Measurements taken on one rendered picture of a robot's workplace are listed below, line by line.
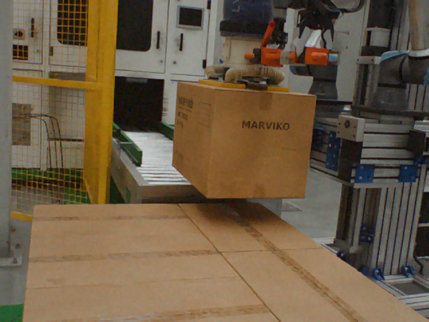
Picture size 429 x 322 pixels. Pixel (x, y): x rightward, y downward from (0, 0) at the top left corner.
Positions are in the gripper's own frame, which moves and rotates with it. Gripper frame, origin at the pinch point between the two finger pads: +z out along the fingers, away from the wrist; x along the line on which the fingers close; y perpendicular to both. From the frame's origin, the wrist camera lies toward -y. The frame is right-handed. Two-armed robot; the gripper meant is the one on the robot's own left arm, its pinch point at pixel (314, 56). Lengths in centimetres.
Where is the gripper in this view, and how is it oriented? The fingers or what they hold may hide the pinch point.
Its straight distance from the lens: 161.5
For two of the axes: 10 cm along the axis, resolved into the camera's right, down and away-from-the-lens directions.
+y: -3.0, -1.8, 9.4
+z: -0.8, 9.8, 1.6
